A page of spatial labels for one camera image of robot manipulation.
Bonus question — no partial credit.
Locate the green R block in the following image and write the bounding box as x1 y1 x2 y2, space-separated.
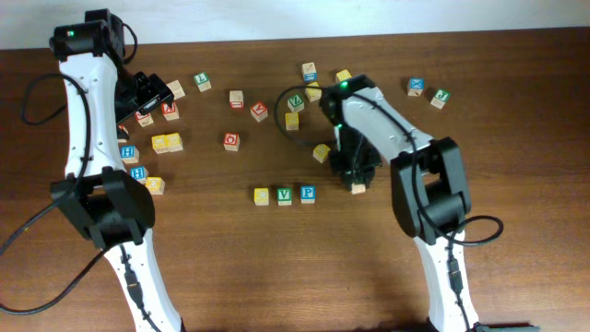
350 184 367 195

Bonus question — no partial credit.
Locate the blue P block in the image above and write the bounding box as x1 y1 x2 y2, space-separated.
301 185 316 204

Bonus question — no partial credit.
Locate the green V block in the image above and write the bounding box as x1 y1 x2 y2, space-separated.
277 187 292 206

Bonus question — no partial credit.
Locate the yellow C block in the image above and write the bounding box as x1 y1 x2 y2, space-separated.
254 188 270 206

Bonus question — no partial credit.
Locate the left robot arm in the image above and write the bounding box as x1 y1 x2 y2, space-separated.
50 9 184 331

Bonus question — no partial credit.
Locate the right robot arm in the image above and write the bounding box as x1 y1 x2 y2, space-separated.
320 75 479 331

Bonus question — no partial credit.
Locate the red 6 block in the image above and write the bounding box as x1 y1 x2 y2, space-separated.
135 112 153 127

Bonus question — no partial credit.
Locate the yellow block with umbrella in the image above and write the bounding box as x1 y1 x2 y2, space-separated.
313 144 331 163

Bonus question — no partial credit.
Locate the red A block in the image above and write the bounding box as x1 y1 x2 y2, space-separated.
161 102 180 121

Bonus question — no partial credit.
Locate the plain wooden block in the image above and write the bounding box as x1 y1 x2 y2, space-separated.
167 80 185 100

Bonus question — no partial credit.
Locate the red M block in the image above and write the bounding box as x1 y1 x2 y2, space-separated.
117 125 129 143

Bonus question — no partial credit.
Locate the yellow block left pair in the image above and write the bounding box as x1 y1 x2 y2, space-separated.
151 135 169 154

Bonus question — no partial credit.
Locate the yellow block pair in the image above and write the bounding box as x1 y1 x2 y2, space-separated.
151 135 169 154
165 133 183 152

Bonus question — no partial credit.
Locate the yellow block right pair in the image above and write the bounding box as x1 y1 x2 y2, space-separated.
165 133 183 152

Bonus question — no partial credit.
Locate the blue H block upper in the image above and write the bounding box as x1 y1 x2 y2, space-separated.
120 146 139 164

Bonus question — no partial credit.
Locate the blue h block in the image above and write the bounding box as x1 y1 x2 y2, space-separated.
120 146 139 164
129 166 148 184

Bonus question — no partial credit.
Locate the green L block far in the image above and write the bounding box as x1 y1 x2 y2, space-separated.
194 72 212 92

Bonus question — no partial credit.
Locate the yellow block with bug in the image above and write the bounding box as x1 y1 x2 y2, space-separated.
285 113 300 131

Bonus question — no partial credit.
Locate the yellow block behind P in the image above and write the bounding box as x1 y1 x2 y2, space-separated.
305 82 322 102

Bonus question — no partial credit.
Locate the blue H block lower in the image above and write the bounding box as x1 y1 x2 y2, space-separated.
129 166 148 184

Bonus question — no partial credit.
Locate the green Z block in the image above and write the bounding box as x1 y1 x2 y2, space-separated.
287 94 305 113

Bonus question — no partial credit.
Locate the yellow top block far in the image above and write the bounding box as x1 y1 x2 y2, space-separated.
336 69 352 83

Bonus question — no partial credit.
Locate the yellow block lower left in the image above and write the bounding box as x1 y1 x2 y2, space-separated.
145 177 166 196

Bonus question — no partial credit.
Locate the blue X block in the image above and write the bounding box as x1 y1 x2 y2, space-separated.
407 77 425 97

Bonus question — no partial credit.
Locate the red side block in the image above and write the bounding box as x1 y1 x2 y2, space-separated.
229 90 244 109

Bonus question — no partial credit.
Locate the blue side block far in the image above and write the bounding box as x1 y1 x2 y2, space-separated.
301 62 317 82

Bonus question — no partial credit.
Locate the red block near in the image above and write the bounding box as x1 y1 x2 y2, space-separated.
250 101 268 123

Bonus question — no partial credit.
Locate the red O block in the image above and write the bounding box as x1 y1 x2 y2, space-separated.
223 133 241 152

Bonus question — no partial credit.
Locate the green J block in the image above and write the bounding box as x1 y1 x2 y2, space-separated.
431 89 451 109

